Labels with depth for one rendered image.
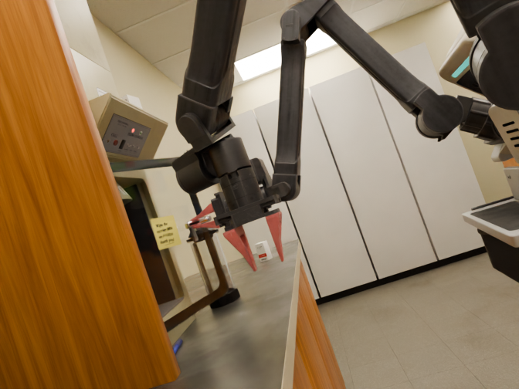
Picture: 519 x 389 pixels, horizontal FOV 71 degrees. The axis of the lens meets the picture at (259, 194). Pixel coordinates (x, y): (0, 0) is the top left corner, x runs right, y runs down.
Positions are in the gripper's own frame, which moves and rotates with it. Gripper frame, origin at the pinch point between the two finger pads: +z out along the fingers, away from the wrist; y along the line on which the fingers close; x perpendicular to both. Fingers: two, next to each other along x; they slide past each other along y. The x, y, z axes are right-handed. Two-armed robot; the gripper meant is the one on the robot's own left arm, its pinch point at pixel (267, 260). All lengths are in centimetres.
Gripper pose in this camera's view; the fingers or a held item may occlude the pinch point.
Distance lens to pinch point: 57.2
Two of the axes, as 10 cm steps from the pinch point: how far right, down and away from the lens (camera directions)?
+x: -1.3, -0.1, -9.9
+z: 3.5, 9.4, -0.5
